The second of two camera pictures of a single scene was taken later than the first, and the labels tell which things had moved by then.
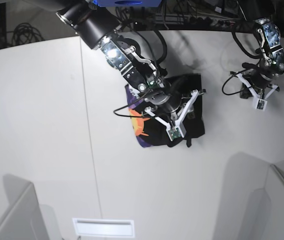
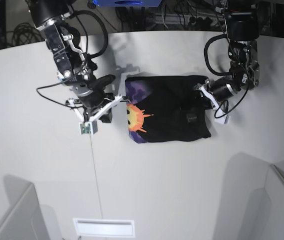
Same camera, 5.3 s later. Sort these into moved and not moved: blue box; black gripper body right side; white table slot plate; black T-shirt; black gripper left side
Moved: black T-shirt; black gripper body right side; black gripper left side
Not moved: white table slot plate; blue box
